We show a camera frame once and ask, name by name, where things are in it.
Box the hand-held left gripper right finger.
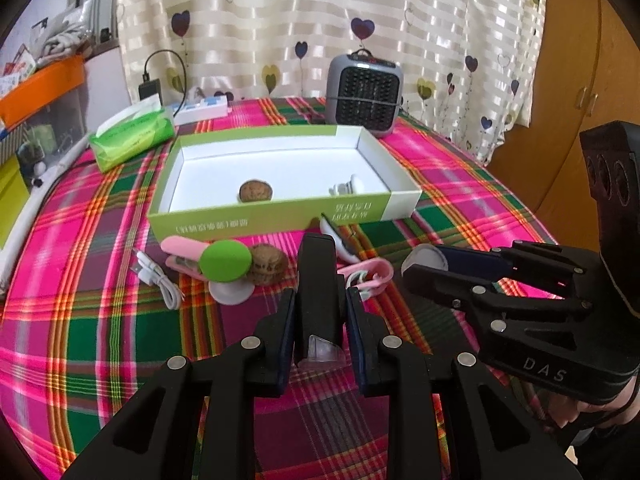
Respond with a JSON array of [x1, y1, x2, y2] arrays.
[[345, 287, 583, 480]]

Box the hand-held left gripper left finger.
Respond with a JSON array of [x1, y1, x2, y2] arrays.
[[60, 287, 298, 480]]

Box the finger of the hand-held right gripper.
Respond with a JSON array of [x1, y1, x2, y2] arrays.
[[402, 262, 596, 348], [432, 240, 598, 302]]

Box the black rectangular device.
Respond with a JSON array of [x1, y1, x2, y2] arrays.
[[295, 234, 348, 367]]

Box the pink looped holder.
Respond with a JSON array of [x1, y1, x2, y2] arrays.
[[337, 257, 396, 301]]

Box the brown walnut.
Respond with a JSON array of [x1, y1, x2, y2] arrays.
[[238, 180, 273, 203], [248, 243, 288, 287]]

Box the white jar green lid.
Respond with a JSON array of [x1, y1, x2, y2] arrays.
[[199, 240, 255, 306]]

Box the pink clip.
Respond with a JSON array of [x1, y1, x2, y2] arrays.
[[160, 236, 211, 281]]

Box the green and white cardboard box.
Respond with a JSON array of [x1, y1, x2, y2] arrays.
[[147, 125, 423, 243]]

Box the person's right hand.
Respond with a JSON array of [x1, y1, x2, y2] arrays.
[[547, 392, 640, 433]]

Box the white suction cup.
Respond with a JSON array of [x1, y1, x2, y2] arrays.
[[329, 174, 368, 197]]

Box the wooden wardrobe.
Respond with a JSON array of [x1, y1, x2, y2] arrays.
[[487, 0, 640, 256]]

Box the grey portable heater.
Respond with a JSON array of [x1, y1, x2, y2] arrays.
[[325, 50, 403, 139]]

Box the white power strip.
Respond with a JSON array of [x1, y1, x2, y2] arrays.
[[172, 96, 230, 126]]

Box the green tissue pack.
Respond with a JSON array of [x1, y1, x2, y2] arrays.
[[89, 100, 177, 173]]

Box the white plastic pipe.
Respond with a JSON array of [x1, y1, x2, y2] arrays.
[[0, 135, 93, 291]]

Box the black charger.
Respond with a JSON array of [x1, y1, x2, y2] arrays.
[[138, 79, 162, 106]]

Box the striped heart print curtain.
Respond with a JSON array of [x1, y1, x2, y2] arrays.
[[116, 0, 548, 166]]

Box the yellow-green box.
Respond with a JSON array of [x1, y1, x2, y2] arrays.
[[0, 157, 31, 251]]

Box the clear storage bin orange lid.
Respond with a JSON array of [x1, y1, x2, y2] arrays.
[[0, 55, 91, 161]]

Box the white plastic bag bundle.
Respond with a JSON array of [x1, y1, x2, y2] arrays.
[[30, 0, 96, 58]]

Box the colourful paper packets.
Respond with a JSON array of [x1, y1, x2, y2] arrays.
[[0, 42, 38, 96]]

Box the white usb cable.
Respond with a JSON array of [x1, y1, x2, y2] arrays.
[[131, 249, 187, 310]]

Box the black charger cable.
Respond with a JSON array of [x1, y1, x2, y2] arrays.
[[144, 50, 188, 111]]

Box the white window frame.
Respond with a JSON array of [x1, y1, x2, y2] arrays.
[[67, 0, 121, 56]]

